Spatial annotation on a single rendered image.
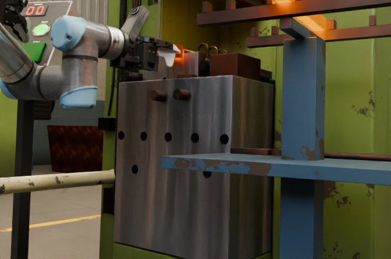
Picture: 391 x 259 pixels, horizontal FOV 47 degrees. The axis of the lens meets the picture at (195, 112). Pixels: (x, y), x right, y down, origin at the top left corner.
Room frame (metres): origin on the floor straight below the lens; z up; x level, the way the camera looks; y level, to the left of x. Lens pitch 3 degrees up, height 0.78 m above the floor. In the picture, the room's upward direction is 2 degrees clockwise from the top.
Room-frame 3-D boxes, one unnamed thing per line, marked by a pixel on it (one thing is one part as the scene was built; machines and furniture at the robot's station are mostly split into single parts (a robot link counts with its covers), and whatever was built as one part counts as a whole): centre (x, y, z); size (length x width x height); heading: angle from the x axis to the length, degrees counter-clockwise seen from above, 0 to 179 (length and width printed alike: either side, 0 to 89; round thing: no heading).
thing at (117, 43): (1.02, 0.20, 0.98); 0.08 x 0.05 x 0.08; 53
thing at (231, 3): (0.86, -0.09, 1.00); 0.23 x 0.06 x 0.02; 149
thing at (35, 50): (1.36, 0.50, 1.01); 0.07 x 0.05 x 0.07; 78
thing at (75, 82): (0.96, 0.27, 0.88); 0.11 x 0.08 x 0.11; 72
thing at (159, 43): (1.11, 0.10, 1.00); 0.09 x 0.05 x 0.02; 133
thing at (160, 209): (1.37, -0.10, 0.69); 0.56 x 0.38 x 0.45; 143
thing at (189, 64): (1.40, -0.05, 0.96); 0.42 x 0.20 x 0.09; 143
